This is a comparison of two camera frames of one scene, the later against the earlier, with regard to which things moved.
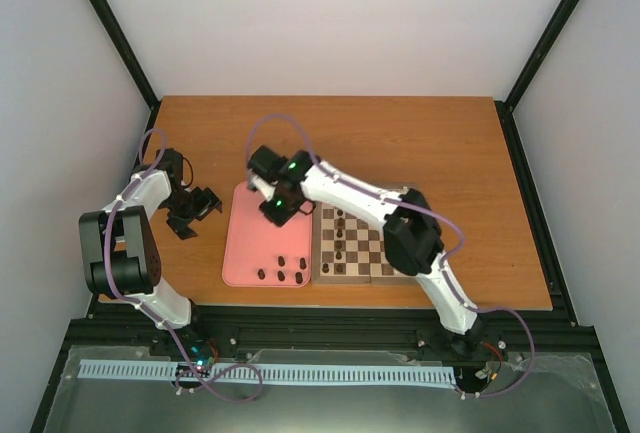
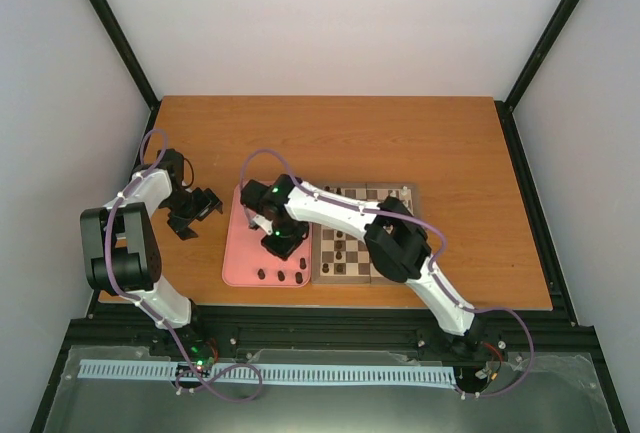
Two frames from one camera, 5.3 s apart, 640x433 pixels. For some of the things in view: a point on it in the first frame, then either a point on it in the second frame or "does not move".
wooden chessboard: [348, 250] does not move
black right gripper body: [285, 209] -> [289, 235]
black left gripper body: [188, 208] does not move
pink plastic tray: [259, 253] does not move
